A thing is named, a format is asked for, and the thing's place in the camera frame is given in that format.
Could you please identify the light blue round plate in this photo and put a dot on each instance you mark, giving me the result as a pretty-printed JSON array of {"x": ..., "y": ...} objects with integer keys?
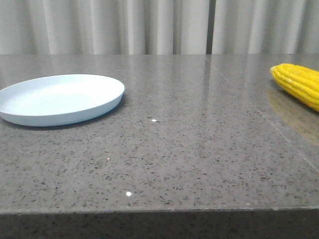
[{"x": 60, "y": 99}]

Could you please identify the yellow corn cob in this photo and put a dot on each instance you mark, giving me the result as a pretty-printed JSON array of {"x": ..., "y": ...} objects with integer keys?
[{"x": 299, "y": 81}]

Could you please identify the white pleated curtain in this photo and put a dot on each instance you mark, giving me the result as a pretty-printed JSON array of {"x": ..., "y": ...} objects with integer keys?
[{"x": 159, "y": 26}]

